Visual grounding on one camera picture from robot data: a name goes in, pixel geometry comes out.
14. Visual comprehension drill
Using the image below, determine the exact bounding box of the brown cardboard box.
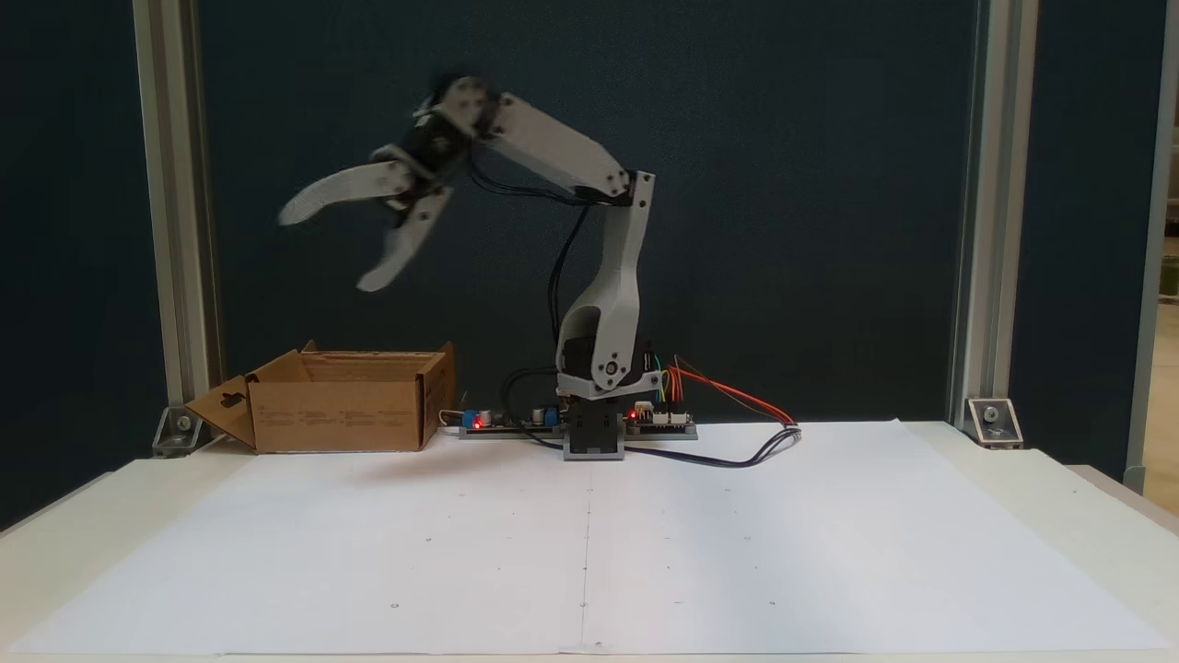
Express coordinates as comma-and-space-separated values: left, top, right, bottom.
184, 340, 459, 455

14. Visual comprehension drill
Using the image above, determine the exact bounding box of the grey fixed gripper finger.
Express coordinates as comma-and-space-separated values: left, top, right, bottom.
278, 160, 416, 227

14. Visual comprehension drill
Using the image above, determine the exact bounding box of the metal corner bracket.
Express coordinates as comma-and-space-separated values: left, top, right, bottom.
964, 397, 1024, 451
151, 404, 228, 459

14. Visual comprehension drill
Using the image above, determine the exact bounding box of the dark cable bundle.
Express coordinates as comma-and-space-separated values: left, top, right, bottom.
511, 425, 803, 470

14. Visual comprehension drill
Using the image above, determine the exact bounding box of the circuit board with blue capacitors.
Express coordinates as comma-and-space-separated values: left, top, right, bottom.
459, 403, 566, 440

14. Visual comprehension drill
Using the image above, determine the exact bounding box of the red orange wire bundle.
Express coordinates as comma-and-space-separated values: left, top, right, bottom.
668, 355, 799, 428

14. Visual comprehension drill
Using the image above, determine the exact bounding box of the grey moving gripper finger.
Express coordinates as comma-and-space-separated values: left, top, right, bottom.
356, 186, 454, 294

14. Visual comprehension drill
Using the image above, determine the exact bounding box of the circuit board with white connector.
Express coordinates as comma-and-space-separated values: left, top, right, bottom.
625, 401, 699, 440

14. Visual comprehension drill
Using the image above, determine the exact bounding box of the aluminium frame post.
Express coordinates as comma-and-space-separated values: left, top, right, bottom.
133, 0, 224, 436
947, 0, 1039, 426

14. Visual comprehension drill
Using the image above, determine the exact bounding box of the black servo cable bundle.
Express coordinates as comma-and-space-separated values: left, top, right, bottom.
468, 157, 646, 445

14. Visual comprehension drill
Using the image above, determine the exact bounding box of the grey outer frame post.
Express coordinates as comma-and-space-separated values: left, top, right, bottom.
1124, 0, 1179, 495

